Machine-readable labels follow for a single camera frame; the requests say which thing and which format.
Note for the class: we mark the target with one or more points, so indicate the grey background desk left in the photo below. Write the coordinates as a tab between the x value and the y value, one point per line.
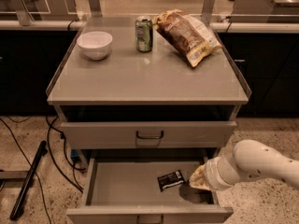
38	10

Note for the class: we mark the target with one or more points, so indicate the green soda can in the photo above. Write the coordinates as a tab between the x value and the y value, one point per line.
143	34

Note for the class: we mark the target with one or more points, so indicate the white counter rail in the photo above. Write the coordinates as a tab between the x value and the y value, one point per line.
219	27

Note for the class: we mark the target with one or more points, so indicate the black floor bar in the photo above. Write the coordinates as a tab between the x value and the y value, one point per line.
17	208

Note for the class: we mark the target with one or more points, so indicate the grey background desk right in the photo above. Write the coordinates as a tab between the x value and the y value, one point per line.
265	11

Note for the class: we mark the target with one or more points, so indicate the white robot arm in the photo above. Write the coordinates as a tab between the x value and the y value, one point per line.
249	161

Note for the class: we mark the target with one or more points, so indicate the grey background desk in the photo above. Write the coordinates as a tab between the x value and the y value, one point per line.
265	11
38	10

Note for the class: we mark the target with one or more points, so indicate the grey drawer cabinet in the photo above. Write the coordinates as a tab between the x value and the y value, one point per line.
133	86

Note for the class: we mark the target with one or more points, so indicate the brown chip bag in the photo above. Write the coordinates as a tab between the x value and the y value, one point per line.
188	35

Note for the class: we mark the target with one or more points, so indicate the white bowl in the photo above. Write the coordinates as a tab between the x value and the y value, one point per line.
95	45

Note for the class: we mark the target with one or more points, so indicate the grey open middle drawer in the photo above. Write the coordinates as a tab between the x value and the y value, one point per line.
122	188

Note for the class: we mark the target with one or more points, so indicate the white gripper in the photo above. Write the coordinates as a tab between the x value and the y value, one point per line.
210	174

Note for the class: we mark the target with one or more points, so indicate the grey top drawer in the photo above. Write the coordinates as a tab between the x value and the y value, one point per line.
161	134

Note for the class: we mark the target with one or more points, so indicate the black rxbar chocolate bar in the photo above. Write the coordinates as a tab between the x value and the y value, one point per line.
170	180

